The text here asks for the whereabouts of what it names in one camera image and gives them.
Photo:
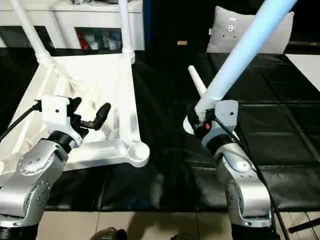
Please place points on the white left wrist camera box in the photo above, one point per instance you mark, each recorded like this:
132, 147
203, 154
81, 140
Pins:
57, 112

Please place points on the grey cushion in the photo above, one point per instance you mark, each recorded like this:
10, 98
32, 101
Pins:
225, 32

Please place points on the white mug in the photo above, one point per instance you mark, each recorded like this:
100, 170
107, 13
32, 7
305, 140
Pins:
115, 43

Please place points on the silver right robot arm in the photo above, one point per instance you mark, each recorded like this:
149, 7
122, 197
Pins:
240, 180

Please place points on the small yellow label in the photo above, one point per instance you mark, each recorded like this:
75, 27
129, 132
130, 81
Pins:
182, 43

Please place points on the white plastic table top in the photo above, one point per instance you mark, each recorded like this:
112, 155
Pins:
110, 90

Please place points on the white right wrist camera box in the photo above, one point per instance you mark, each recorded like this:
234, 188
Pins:
225, 115

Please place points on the white plastic table leg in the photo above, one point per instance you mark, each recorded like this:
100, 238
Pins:
126, 30
197, 82
245, 50
30, 30

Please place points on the white glass-door sideboard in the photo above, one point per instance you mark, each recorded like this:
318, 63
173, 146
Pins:
65, 20

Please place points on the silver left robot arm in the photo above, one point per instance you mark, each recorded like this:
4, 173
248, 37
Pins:
35, 175

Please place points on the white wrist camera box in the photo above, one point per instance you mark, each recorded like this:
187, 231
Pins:
57, 112
225, 115

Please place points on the black work mat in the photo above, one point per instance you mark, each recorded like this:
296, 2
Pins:
170, 170

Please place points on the white sheet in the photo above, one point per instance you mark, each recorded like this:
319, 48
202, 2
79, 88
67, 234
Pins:
305, 70

